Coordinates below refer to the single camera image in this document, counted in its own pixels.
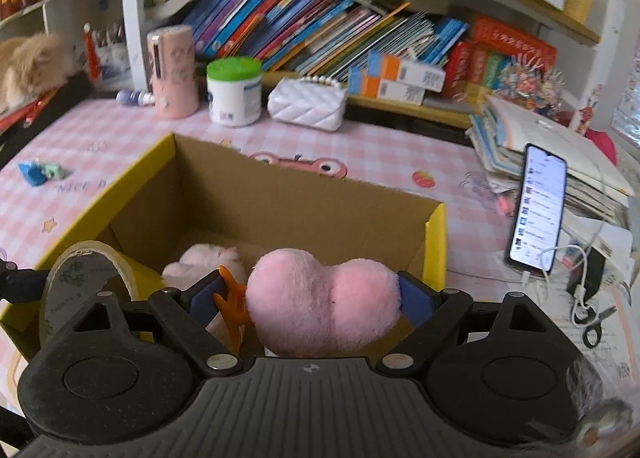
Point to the bag of colourful candy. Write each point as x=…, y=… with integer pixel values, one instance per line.
x=532, y=83

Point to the row of colourful leaning books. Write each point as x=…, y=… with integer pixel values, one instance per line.
x=300, y=28

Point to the pink checkered tablecloth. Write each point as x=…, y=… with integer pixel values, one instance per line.
x=390, y=153

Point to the magenta cloth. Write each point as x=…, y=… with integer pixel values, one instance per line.
x=602, y=145

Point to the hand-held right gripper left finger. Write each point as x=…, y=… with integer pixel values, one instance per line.
x=205, y=297

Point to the white quilted purse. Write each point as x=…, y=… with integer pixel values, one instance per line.
x=307, y=105

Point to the yellowish tape roll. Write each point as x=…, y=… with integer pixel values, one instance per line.
x=75, y=268

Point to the smartphone with lit screen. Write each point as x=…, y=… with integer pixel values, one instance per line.
x=537, y=208

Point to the orange and blue carton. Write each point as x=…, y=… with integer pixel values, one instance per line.
x=407, y=72
x=387, y=88

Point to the flat red box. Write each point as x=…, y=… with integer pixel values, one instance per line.
x=515, y=40

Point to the pink heart plush toy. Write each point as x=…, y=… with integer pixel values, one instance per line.
x=320, y=298

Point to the small purple and white bottle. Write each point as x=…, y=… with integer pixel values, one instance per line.
x=134, y=98

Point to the orange plastic toy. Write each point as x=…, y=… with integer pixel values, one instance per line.
x=232, y=303

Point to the white wooden bookshelf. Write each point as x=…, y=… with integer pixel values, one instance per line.
x=132, y=13

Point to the red tube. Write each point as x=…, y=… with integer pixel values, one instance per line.
x=91, y=53

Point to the small blue eraser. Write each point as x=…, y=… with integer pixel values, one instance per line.
x=32, y=174

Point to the black charger block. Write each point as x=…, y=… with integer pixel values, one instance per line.
x=587, y=273

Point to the yellow-edged cardboard box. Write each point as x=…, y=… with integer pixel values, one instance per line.
x=300, y=208

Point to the small green eraser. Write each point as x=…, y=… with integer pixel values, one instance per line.
x=54, y=170

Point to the white jar with green lid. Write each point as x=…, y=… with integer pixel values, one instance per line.
x=235, y=98

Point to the loose printed papers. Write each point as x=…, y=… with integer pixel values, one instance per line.
x=615, y=348

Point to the brown fluffy plush toy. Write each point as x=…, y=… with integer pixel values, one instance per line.
x=30, y=68

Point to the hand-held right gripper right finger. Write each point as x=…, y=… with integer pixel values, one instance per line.
x=416, y=299

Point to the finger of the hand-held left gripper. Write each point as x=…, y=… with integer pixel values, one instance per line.
x=25, y=285

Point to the pink cylindrical tumbler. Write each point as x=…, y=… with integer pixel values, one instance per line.
x=172, y=73

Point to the stack of notebooks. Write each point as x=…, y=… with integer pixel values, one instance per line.
x=545, y=133

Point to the red pencils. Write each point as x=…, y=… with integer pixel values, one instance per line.
x=30, y=113

